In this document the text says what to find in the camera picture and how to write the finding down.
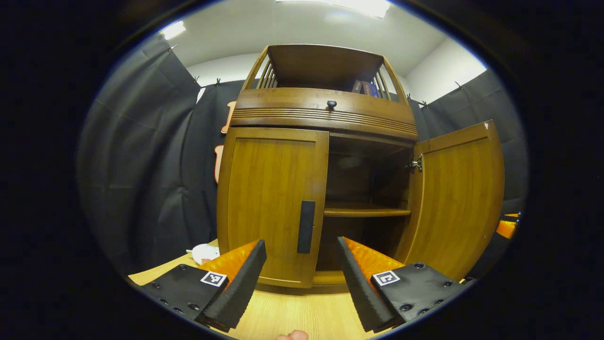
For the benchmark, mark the ceiling light panel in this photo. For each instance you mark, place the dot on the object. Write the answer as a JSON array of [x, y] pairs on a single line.
[[358, 5], [173, 29]]

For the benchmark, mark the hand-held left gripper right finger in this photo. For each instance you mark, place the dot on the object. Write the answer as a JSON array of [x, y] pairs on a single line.
[[358, 288]]

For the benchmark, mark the wooden drawer with black knob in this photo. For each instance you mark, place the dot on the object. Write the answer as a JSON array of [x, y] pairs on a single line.
[[283, 101]]

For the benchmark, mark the white packet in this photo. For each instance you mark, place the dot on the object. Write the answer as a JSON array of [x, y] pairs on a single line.
[[205, 253]]

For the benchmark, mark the wooden double-door shoe cabinet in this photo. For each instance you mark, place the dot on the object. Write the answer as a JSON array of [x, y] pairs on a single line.
[[325, 66]]

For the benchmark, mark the wooden cabinet door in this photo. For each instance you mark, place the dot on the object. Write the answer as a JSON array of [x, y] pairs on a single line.
[[457, 198], [264, 198]]

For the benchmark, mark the black backdrop cloth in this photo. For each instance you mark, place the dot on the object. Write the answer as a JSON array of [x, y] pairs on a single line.
[[141, 165]]

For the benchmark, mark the wooden inner cabinet shelf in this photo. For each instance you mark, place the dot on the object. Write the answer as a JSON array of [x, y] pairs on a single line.
[[363, 211]]

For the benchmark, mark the small dark red book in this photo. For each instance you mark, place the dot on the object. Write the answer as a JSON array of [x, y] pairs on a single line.
[[366, 88]]

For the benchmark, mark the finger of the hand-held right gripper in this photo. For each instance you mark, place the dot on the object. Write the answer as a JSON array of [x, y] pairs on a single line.
[[506, 229]]

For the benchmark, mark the blue book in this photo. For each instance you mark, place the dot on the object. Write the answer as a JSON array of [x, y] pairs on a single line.
[[374, 90]]

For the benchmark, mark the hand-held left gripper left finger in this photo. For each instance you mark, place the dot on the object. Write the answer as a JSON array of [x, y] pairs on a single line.
[[243, 288]]

